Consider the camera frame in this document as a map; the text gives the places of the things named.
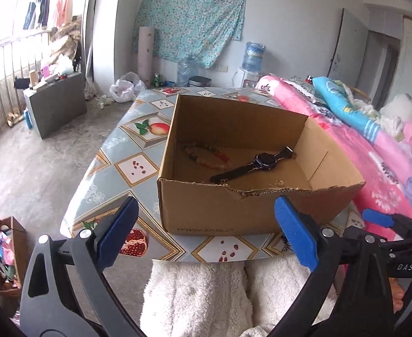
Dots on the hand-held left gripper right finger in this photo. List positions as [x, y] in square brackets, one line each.
[295, 231]

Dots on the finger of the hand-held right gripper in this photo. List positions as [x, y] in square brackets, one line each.
[378, 217]

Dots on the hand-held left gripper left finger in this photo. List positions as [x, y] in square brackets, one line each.
[118, 231]

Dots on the gold beaded clip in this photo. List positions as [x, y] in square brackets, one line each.
[278, 183]

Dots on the brown cardboard box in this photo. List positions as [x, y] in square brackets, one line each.
[227, 210]

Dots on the dark smart watch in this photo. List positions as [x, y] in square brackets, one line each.
[265, 160]

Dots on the person's right hand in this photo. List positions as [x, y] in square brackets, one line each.
[397, 295]

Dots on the pink floral blanket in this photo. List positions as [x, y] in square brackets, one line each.
[360, 161]

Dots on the beige fuzzy towel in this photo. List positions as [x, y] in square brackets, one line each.
[191, 295]

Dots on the small cardboard clutter box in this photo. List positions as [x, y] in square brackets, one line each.
[19, 245]

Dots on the white pillow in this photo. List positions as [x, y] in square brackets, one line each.
[400, 112]

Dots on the blue cartoon pillow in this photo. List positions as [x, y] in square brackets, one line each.
[342, 108]

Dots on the grey lace throw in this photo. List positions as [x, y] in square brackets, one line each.
[306, 93]

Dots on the grey cabinet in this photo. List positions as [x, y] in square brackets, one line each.
[56, 105]

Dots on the white plastic bag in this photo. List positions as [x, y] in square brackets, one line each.
[125, 87]

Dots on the green can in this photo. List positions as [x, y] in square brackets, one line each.
[156, 79]

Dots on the white water dispenser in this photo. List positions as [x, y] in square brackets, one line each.
[249, 79]

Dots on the grey trash bin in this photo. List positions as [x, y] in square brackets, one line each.
[199, 81]

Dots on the clear empty water jug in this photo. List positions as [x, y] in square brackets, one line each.
[187, 72]

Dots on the grey door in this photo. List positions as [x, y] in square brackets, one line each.
[348, 42]

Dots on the blue water jug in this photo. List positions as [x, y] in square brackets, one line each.
[254, 56]

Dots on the metal balcony railing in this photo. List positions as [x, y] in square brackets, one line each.
[2, 77]

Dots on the beige cloth pile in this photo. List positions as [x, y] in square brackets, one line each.
[67, 42]

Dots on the pink hanging garment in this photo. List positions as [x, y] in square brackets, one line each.
[63, 5]

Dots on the dark blue hanging garment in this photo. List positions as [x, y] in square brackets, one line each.
[39, 7]

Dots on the white wall socket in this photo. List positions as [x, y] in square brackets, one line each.
[221, 67]

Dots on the teal floral wall cloth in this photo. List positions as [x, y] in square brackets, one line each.
[191, 17]

